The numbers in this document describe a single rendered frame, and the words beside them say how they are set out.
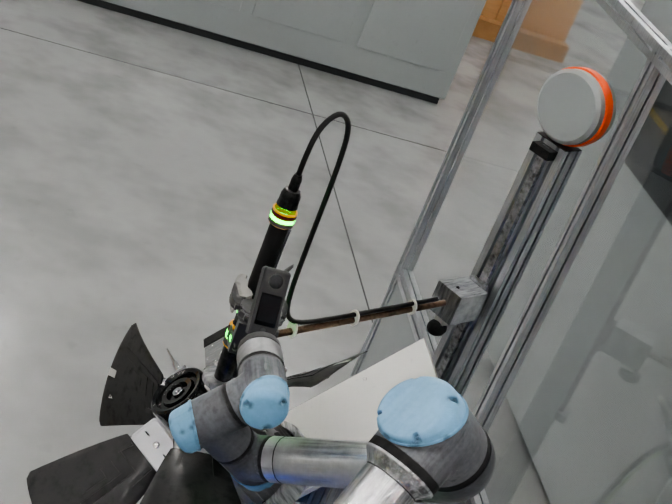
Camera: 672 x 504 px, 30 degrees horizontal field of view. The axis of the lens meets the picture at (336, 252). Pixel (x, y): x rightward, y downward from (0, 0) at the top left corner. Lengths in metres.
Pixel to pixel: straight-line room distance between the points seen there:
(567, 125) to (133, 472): 1.08
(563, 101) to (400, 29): 5.51
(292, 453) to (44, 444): 2.24
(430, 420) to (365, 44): 6.43
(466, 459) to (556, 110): 1.00
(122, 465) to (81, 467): 0.08
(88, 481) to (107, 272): 2.72
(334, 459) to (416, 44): 6.29
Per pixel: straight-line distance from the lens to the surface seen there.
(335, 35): 7.98
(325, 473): 1.95
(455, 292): 2.61
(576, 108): 2.54
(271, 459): 2.00
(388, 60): 8.10
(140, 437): 2.44
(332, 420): 2.55
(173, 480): 2.27
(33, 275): 4.96
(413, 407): 1.72
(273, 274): 2.03
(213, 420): 1.94
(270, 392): 1.90
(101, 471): 2.45
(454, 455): 1.74
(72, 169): 5.81
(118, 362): 2.70
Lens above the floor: 2.58
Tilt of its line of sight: 26 degrees down
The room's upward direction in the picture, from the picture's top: 22 degrees clockwise
